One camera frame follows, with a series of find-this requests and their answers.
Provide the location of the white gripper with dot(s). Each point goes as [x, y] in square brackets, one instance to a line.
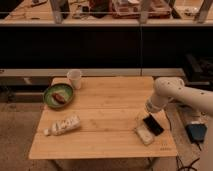
[141, 115]

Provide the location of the white sponge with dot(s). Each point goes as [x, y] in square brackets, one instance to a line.
[144, 134]

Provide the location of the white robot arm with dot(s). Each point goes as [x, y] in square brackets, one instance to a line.
[167, 88]

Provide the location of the white ceramic cup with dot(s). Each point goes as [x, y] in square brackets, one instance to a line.
[74, 76]

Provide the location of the black phone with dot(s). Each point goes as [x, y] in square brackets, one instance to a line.
[153, 125]

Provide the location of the wooden folding table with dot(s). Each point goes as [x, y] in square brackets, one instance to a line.
[107, 108]

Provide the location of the blue foot pedal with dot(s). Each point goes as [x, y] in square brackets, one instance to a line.
[196, 132]

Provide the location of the clear plastic bottle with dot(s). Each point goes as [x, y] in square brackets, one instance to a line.
[63, 126]

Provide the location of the green bowl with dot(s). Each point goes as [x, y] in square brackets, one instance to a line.
[65, 90]

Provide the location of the brown food in bowl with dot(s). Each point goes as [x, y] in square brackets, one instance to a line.
[58, 98]

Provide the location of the metal shelf rail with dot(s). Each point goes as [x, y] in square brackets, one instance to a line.
[92, 72]

